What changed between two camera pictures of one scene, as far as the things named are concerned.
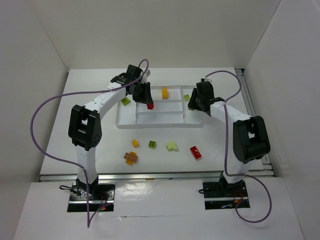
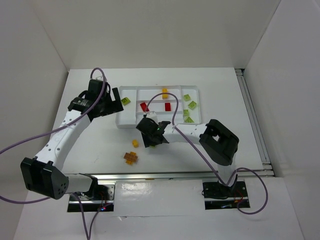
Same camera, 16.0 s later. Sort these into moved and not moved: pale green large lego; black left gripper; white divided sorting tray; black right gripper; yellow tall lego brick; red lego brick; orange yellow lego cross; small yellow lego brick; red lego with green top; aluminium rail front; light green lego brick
Moved: pale green large lego; black right gripper; red lego brick; black left gripper; red lego with green top
Not moved: light green lego brick; white divided sorting tray; small yellow lego brick; orange yellow lego cross; yellow tall lego brick; aluminium rail front
